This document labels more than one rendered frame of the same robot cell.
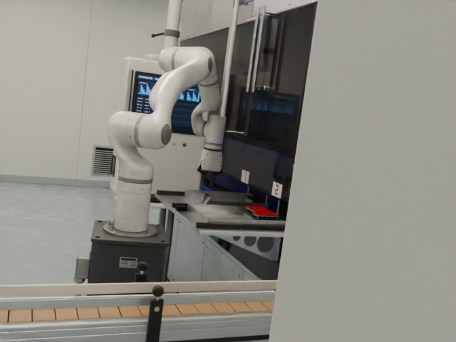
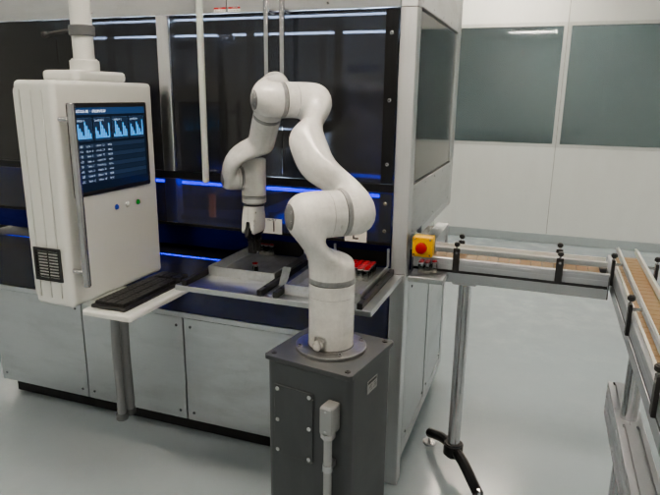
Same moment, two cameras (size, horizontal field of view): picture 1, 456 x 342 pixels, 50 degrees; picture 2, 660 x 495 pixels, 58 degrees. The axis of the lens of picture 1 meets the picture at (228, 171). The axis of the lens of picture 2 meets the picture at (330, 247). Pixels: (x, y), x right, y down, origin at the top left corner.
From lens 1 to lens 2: 1.59 m
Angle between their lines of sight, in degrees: 47
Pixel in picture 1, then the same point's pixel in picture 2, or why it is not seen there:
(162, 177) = (123, 257)
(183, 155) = (138, 216)
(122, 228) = (343, 347)
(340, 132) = not seen: outside the picture
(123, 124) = (330, 212)
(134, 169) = (350, 268)
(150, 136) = (369, 220)
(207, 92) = (273, 132)
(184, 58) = (305, 97)
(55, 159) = not seen: outside the picture
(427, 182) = not seen: outside the picture
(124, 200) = (342, 311)
